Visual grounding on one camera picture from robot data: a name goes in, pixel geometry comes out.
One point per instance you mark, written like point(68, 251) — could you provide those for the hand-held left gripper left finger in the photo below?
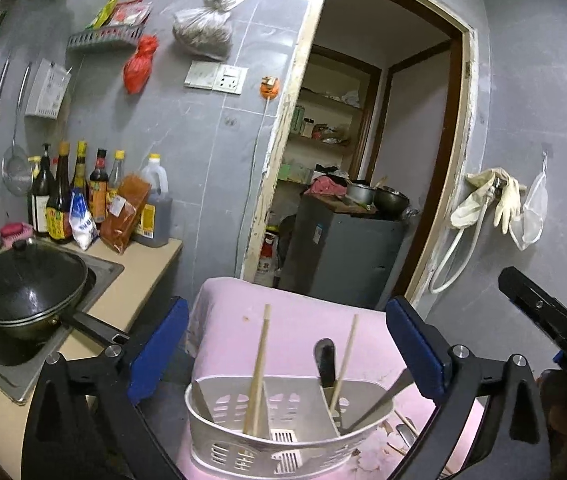
point(158, 355)

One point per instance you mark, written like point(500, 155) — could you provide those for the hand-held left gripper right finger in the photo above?
point(416, 355)

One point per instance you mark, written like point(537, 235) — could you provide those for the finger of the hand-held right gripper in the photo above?
point(533, 300)

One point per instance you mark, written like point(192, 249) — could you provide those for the wooden chopstick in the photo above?
point(258, 370)
point(406, 422)
point(343, 360)

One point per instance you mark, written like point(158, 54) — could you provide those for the black knife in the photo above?
point(325, 365)

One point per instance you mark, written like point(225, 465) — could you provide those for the white plastic utensil holder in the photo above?
point(243, 452)

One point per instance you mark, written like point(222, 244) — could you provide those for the beige kitchen counter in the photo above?
point(133, 285)

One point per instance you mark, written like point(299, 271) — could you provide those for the white mesh bag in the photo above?
point(531, 215)

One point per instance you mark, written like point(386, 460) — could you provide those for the cream rubber glove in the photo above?
point(473, 200)
point(507, 205)

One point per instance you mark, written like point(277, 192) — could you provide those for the grey fridge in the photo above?
point(343, 255)

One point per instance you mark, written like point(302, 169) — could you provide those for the pink tablecloth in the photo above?
point(288, 320)

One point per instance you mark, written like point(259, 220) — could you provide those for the red and white bottle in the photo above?
point(265, 265)

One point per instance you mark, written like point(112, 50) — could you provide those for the red sauce packet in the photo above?
point(123, 220)

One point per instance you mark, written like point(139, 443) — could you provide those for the large cooking oil jug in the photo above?
point(156, 210)

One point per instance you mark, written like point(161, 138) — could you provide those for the black wok with lid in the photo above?
point(28, 285)

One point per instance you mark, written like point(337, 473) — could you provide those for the white and blue bag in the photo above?
point(83, 225)

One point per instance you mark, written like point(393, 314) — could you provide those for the dark cooking pot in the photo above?
point(391, 200)

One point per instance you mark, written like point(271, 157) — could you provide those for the silver pot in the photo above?
point(360, 194)

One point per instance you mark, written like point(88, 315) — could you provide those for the dark sauce bottle red label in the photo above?
point(98, 190)

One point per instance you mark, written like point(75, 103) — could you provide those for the soy sauce bottle gold cap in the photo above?
point(58, 210)

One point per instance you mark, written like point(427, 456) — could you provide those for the slim bottle yellow cap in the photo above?
point(115, 180)

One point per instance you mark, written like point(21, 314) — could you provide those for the pink scrub brush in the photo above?
point(17, 232)

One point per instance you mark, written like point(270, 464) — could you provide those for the pink cloth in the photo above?
point(326, 186)

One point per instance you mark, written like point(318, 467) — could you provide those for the dark bottle black cap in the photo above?
point(41, 200)

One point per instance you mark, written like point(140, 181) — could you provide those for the tall bottle yellow cap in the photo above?
point(80, 170)

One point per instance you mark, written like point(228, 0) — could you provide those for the green box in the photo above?
point(296, 172)

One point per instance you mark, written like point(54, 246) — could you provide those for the metal mesh strainer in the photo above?
point(16, 175)

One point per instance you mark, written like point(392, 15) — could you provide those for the wooden shelf unit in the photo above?
point(368, 110)

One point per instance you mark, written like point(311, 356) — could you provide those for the red plastic bag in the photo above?
point(138, 67)

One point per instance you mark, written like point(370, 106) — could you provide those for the clear hanging plastic bag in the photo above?
point(201, 32)

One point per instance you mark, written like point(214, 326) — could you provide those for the red food packet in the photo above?
point(131, 12)

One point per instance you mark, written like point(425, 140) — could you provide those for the yellow snack packet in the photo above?
point(106, 10)

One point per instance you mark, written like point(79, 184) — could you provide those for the worn door frame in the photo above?
point(283, 135)

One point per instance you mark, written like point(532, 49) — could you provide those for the white wall switch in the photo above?
point(201, 74)

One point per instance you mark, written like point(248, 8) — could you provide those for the white wall socket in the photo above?
point(231, 80)

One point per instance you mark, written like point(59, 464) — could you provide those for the white paper wall box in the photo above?
point(46, 92)

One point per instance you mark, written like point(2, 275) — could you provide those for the grey metal wall rack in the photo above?
point(103, 39)

